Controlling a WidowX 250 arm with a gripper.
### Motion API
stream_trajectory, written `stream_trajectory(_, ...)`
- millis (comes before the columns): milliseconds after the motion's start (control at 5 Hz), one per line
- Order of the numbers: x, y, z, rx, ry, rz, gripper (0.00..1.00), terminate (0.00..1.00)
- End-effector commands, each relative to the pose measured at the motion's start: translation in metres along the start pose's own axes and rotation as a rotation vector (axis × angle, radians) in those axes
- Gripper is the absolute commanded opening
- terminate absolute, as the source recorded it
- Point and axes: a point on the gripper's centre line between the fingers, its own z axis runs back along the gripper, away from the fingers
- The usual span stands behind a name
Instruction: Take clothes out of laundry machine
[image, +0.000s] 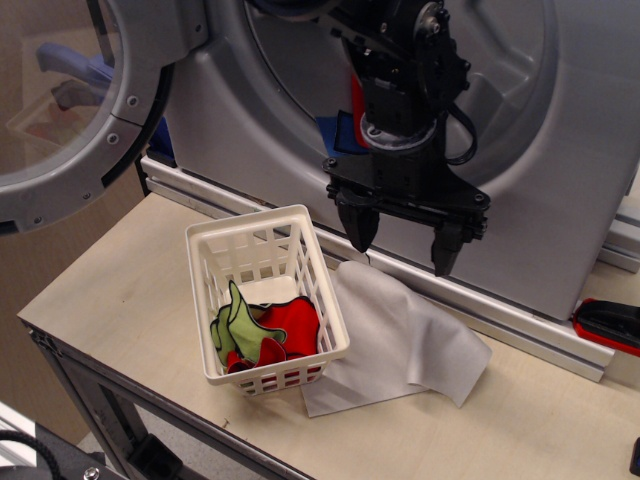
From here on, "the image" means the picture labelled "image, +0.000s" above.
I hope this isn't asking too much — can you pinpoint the red and black clamp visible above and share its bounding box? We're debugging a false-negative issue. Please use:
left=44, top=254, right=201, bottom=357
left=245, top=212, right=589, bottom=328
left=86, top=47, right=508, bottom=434
left=572, top=298, right=639, bottom=356

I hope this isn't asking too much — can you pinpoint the grey cloth on table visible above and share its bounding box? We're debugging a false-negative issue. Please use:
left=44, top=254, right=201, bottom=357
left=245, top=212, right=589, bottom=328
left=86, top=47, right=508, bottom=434
left=302, top=261, right=492, bottom=417

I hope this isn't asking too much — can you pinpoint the round washing machine door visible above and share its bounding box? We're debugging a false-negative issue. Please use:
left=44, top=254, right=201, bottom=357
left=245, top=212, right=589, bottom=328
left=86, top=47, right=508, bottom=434
left=1, top=1, right=208, bottom=235

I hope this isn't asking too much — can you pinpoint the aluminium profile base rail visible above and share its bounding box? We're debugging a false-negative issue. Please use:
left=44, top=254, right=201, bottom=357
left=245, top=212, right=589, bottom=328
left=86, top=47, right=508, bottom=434
left=141, top=156, right=639, bottom=388

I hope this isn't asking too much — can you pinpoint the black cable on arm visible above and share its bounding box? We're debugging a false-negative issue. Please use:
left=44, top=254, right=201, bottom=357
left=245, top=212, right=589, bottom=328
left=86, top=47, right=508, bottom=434
left=443, top=102, right=479, bottom=167

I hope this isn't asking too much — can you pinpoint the black device lower left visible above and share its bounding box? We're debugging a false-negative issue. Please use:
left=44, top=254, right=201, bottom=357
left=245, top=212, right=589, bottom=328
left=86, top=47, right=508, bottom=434
left=1, top=428, right=183, bottom=479

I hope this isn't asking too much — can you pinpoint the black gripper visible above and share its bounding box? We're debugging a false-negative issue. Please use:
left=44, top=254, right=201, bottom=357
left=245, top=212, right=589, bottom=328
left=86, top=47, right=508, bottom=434
left=322, top=133, right=490, bottom=277

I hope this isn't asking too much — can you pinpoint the blue cloth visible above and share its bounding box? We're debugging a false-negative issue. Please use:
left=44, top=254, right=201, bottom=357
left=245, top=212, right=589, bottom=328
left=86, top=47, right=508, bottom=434
left=315, top=111, right=359, bottom=156

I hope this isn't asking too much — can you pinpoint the white plastic laundry basket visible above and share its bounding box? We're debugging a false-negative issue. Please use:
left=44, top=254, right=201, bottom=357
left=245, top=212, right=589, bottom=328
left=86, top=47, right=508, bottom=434
left=186, top=205, right=349, bottom=395

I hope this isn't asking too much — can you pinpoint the red cloth in basket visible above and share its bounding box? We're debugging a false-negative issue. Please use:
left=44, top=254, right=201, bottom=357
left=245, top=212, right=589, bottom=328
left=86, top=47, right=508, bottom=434
left=226, top=296, right=320, bottom=374

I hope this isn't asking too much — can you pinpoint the grey toy washing machine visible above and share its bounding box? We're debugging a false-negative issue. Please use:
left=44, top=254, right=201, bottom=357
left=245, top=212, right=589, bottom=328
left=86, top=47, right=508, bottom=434
left=165, top=1, right=639, bottom=319

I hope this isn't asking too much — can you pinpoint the green cloth in basket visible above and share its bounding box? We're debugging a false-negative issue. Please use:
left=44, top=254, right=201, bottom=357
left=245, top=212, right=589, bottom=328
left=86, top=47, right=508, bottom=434
left=210, top=280, right=287, bottom=371

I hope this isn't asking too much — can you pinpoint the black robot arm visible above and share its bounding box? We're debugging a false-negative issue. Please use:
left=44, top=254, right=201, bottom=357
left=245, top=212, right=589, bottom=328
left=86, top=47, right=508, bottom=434
left=253, top=1, right=490, bottom=276

